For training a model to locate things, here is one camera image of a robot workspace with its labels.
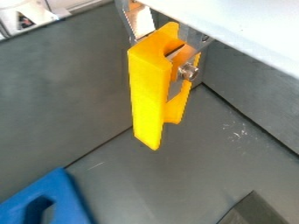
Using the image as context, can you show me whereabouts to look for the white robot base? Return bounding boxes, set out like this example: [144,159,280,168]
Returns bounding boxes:
[0,0,59,38]

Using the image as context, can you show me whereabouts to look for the blue foam shape board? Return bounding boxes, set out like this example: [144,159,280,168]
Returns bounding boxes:
[0,168,93,224]

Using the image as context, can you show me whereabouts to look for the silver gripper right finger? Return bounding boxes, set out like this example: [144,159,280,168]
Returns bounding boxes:
[165,24,213,101]

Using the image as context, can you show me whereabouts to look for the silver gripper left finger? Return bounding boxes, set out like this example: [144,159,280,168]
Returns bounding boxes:
[115,0,155,46]

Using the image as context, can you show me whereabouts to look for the yellow arch block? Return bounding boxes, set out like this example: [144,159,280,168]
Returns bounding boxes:
[127,22,201,150]

